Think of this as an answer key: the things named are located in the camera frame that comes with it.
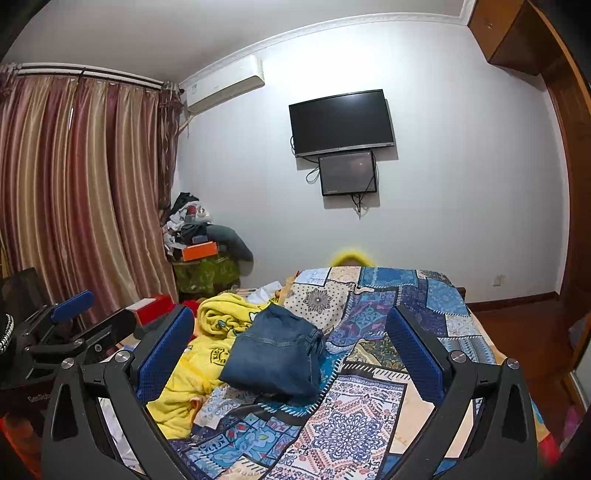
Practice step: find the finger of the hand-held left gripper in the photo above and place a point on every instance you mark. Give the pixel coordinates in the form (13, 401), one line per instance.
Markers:
(71, 307)
(111, 325)

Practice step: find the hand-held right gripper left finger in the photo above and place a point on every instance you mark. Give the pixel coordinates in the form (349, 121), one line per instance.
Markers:
(166, 355)

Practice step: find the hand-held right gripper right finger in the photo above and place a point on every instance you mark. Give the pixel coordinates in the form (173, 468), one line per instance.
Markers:
(415, 355)

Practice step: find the blue denim jeans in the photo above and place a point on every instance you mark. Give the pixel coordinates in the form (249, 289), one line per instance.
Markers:
(272, 355)

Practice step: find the pile of clothes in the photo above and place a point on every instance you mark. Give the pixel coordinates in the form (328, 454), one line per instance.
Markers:
(184, 217)

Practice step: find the red box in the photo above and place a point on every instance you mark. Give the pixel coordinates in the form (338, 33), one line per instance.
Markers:
(154, 311)

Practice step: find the yellow printed fleece blanket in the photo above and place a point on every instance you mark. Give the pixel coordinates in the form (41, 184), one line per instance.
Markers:
(221, 318)

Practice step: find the patchwork quilt bed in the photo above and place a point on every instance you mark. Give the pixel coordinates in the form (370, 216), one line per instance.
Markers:
(360, 415)

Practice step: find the green cloth cover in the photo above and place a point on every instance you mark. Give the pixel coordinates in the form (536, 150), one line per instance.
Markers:
(203, 274)

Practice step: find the wooden baseboard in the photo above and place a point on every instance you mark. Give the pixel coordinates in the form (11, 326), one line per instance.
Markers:
(508, 302)

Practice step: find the orange box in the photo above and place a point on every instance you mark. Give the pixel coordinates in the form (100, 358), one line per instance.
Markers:
(199, 250)

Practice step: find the yellow pillow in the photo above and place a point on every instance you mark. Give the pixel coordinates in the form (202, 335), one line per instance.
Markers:
(353, 257)

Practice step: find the striped brown curtain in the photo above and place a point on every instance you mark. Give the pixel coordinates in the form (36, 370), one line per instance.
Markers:
(69, 184)

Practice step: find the dark grey cloth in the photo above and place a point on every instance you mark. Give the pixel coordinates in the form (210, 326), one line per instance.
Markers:
(233, 244)

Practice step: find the wooden wardrobe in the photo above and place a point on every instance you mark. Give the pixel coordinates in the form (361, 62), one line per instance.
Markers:
(572, 184)

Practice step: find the curtain rod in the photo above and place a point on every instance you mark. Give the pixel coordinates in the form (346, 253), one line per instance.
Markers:
(92, 74)

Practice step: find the white air conditioner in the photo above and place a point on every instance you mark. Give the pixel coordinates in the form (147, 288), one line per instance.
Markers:
(221, 87)

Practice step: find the white wall socket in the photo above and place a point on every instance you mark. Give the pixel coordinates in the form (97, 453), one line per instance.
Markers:
(498, 279)

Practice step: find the small black wall monitor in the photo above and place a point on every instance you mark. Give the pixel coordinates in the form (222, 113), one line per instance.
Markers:
(347, 173)

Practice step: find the black wall television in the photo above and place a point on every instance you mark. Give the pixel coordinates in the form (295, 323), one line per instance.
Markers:
(341, 122)

